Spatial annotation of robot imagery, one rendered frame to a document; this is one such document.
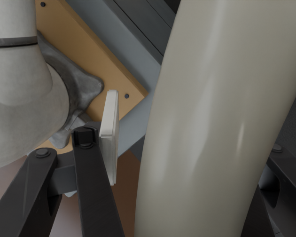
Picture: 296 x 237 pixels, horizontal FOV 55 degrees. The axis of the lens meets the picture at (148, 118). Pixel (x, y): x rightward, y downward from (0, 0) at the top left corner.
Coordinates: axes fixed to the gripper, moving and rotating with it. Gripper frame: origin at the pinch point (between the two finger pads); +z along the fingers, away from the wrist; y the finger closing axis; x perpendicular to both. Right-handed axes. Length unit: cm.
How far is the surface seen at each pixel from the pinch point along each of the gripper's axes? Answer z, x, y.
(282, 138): 95, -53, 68
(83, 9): 42.6, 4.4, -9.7
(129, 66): 38.8, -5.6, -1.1
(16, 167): 139, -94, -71
